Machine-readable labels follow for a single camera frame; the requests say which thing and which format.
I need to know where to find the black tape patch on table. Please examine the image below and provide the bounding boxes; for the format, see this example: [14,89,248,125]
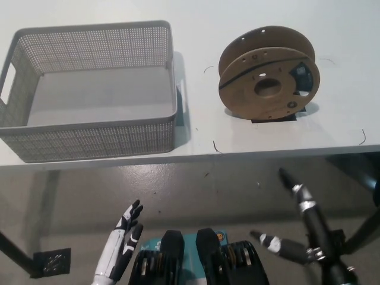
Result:
[250,106,307,124]

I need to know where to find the black table crossbar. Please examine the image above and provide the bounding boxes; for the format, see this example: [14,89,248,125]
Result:
[324,155,380,191]

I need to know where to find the black table leg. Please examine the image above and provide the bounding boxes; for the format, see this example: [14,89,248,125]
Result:
[345,207,380,255]
[0,230,35,268]

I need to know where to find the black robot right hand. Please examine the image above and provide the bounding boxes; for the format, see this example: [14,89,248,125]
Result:
[249,167,360,285]

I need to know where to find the grey perforated plastic basket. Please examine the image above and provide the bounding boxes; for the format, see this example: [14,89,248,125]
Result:
[0,20,188,164]

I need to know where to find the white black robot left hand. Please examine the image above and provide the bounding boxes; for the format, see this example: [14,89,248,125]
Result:
[94,199,144,280]

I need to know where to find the brown cardboard filament spool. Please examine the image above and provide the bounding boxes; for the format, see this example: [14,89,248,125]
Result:
[218,26,322,121]

